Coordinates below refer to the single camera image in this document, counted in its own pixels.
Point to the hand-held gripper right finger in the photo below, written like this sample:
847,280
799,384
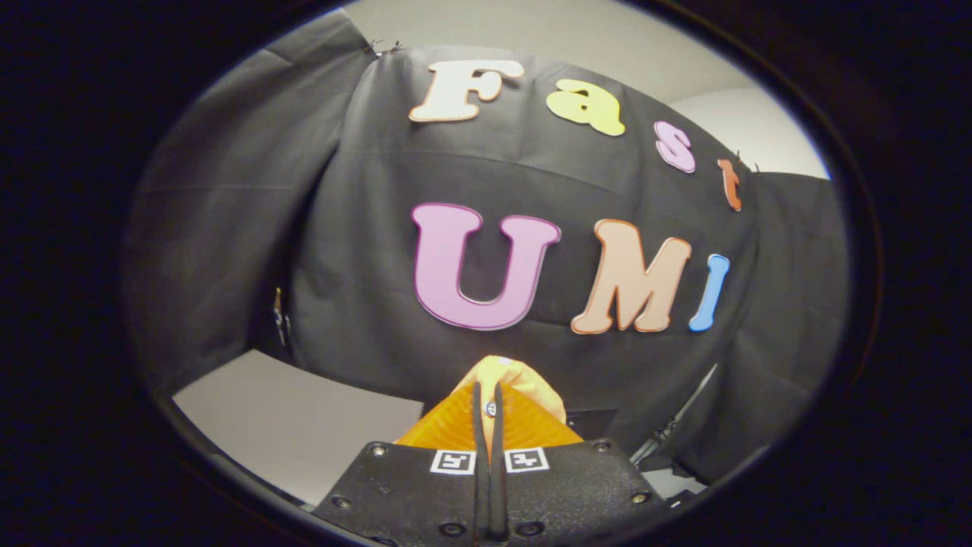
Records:
498,410

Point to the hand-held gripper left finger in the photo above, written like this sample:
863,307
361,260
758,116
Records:
477,410

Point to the orange cloth garment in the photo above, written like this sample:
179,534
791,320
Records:
509,372

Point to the grey white cabinet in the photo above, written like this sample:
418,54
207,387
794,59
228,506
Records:
304,425

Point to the black backdrop cloth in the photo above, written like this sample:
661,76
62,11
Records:
380,266

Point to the black light stand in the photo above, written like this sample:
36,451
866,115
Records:
672,425

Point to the metal backdrop stand pole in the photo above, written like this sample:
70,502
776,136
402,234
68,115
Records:
281,319

